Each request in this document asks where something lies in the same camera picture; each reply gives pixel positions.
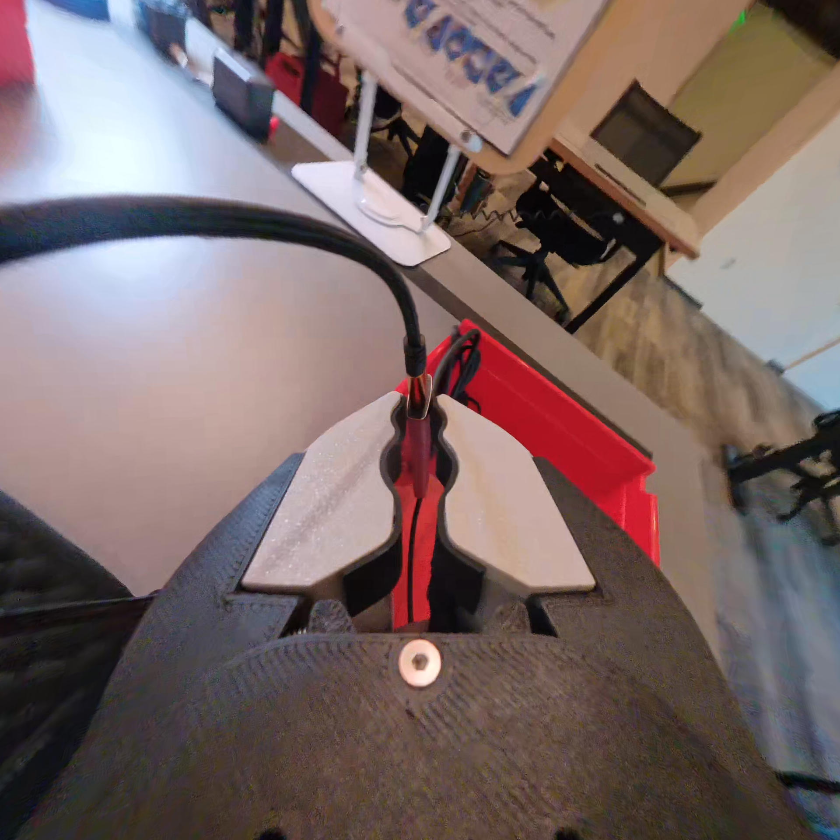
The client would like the instruction board with white stand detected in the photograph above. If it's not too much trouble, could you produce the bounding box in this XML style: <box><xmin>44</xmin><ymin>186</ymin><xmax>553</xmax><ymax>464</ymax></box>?
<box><xmin>292</xmin><ymin>0</ymin><xmax>621</xmax><ymax>266</ymax></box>

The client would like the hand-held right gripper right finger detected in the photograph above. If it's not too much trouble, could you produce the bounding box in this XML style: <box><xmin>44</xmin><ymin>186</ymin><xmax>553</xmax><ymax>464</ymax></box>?
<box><xmin>428</xmin><ymin>394</ymin><xmax>597</xmax><ymax>623</ymax></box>

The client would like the red case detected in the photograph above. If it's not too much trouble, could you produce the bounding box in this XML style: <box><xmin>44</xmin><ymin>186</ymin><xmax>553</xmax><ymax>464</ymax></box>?
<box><xmin>266</xmin><ymin>52</ymin><xmax>349</xmax><ymax>132</ymax></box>

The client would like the thin black hub cable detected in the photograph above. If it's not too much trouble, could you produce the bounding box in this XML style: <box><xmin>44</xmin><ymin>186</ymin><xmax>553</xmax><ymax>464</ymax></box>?
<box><xmin>406</xmin><ymin>328</ymin><xmax>483</xmax><ymax>623</ymax></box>

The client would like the wooden desk with black legs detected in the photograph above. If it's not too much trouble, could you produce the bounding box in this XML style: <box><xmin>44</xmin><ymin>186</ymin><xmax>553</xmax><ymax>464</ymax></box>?
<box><xmin>545</xmin><ymin>121</ymin><xmax>702</xmax><ymax>336</ymax></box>

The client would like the red plastic bin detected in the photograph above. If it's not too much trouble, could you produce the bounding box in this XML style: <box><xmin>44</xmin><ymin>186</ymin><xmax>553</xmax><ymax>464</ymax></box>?
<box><xmin>390</xmin><ymin>319</ymin><xmax>660</xmax><ymax>624</ymax></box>

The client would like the black cable with red plug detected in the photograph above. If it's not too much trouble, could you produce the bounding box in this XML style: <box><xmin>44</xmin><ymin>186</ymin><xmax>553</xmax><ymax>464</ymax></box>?
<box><xmin>0</xmin><ymin>195</ymin><xmax>435</xmax><ymax>500</ymax></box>

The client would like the dark monitor screen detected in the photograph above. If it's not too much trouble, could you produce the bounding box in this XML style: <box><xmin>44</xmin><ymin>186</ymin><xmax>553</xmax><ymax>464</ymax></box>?
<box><xmin>591</xmin><ymin>79</ymin><xmax>703</xmax><ymax>191</ymax></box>

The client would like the black office chair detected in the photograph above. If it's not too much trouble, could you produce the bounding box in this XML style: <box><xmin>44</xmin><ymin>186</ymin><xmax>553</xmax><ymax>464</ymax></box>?
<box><xmin>492</xmin><ymin>177</ymin><xmax>624</xmax><ymax>322</ymax></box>

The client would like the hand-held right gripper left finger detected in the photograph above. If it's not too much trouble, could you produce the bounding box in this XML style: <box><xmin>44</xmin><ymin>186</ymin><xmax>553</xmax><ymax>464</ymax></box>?
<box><xmin>241</xmin><ymin>392</ymin><xmax>404</xmax><ymax>618</ymax></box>

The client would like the red plastic box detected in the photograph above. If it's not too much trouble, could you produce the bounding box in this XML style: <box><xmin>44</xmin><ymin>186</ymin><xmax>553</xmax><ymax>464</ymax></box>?
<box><xmin>0</xmin><ymin>0</ymin><xmax>35</xmax><ymax>86</ymax></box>

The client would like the dark battery charger case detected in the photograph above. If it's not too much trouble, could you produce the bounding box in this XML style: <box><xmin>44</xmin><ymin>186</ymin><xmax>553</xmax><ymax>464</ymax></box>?
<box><xmin>211</xmin><ymin>49</ymin><xmax>277</xmax><ymax>142</ymax></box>

